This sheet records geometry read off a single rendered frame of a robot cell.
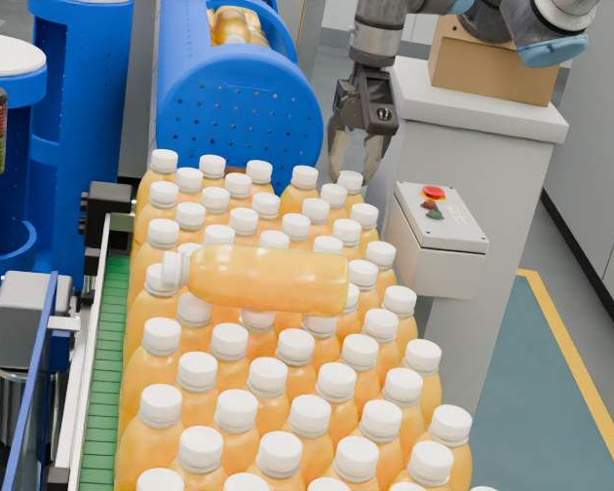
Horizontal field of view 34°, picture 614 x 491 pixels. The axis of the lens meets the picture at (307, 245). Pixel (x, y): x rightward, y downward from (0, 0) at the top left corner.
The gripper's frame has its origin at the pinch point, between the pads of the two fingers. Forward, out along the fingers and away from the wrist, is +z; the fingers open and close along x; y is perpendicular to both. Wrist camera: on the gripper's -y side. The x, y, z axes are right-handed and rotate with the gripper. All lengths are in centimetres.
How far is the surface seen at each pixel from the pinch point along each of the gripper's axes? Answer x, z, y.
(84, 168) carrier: 47, 54, 123
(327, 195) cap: 4.8, -0.1, -8.0
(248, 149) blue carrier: 14.8, 2.9, 15.5
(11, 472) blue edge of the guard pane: 43, 15, -57
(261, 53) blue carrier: 14.8, -13.4, 17.5
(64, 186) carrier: 52, 60, 122
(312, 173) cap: 6.4, -0.6, -1.5
